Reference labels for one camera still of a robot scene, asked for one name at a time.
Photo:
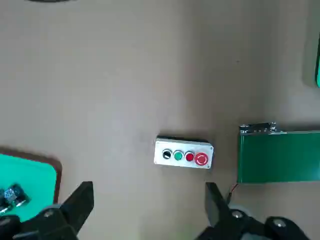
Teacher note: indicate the green belt conveyor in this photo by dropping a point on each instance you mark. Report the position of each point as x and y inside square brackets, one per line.
[275, 157]

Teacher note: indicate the long green plastic tray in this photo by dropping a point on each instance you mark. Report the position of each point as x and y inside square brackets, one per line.
[318, 70]

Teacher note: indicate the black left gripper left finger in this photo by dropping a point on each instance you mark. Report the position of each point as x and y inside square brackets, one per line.
[75, 205]

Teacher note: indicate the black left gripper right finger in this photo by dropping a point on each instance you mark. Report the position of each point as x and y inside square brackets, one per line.
[220, 212]

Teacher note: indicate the black push-button switch part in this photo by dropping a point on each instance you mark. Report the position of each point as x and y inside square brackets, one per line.
[15, 195]

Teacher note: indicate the grey push-button control box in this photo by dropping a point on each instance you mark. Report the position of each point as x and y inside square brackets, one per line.
[160, 160]

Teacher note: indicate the small green plastic tray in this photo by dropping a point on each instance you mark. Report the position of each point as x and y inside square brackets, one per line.
[30, 175]

